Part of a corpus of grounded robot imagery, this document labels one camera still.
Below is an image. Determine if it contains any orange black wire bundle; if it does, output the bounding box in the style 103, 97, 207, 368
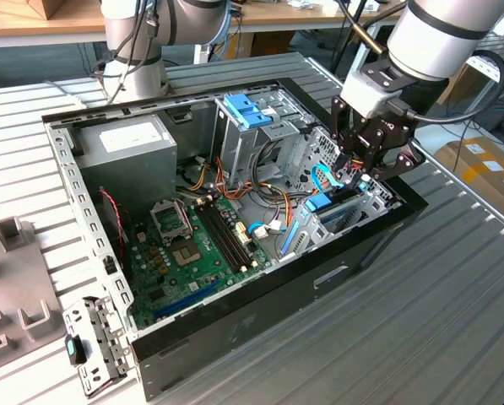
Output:
215, 155, 307, 231

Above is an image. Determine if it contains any metal drive cage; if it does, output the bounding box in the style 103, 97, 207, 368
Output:
211, 90, 316, 189

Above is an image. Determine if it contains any metal socket cover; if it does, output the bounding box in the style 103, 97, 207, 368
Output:
149, 200, 193, 246

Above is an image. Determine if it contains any labelled cardboard box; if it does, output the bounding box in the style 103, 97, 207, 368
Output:
435, 137, 504, 220

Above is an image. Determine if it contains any blue data wire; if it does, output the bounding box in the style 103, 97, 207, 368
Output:
312, 164, 345, 192

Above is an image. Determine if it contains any black case fan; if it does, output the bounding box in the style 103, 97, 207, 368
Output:
95, 187, 131, 275

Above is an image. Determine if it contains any metal disk bay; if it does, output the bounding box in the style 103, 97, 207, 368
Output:
276, 126, 404, 262

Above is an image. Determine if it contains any large brown cardboard box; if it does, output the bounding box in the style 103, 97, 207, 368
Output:
439, 62, 489, 106

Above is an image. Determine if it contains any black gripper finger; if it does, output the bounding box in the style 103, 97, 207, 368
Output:
329, 95, 363, 172
348, 141, 426, 194

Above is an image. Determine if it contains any small brown cardboard box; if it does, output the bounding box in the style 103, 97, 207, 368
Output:
234, 31, 297, 60

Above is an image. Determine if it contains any black RAM slot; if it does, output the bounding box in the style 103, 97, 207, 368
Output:
195, 202, 242, 274
207, 200, 253, 271

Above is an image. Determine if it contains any green motherboard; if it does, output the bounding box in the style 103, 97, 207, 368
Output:
127, 193, 274, 332

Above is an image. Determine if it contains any grey parts rack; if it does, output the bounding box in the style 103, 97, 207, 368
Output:
0, 217, 67, 376

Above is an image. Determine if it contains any blue expansion slot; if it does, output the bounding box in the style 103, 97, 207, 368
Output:
154, 278, 223, 320

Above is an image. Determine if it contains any blue plastic drive latch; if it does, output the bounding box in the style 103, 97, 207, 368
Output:
225, 93, 274, 130

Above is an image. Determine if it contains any open black PC case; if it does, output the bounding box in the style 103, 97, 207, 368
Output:
41, 77, 429, 402

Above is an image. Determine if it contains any white connector blue wire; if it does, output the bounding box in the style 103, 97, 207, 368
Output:
247, 221, 287, 240

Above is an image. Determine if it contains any brown angular cardboard box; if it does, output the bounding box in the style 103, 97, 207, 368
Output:
27, 0, 104, 21

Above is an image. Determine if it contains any CPU socket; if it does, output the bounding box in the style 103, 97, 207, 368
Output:
170, 238, 204, 269

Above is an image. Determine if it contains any long wooden desk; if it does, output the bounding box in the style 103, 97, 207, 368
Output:
0, 0, 409, 81

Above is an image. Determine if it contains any black teal case latch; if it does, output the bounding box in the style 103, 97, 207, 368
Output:
64, 334, 88, 366

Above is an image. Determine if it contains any grey power supply unit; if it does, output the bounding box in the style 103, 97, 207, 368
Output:
72, 113, 179, 212

